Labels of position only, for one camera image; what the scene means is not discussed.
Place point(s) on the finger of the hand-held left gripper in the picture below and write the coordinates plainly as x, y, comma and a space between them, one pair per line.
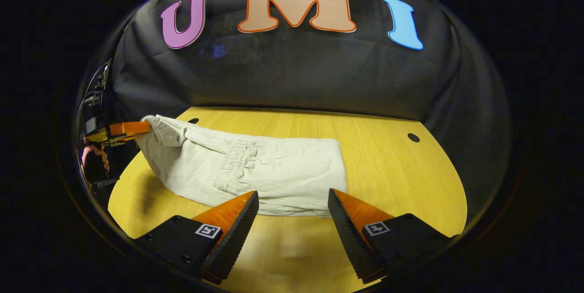
130, 128

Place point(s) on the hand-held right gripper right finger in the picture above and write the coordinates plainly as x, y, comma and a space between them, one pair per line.
349, 238

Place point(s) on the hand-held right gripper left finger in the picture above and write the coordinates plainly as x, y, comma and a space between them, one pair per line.
235, 238

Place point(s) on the white jeans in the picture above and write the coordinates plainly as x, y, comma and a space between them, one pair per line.
273, 170

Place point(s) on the black backdrop cloth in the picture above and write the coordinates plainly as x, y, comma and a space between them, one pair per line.
296, 74

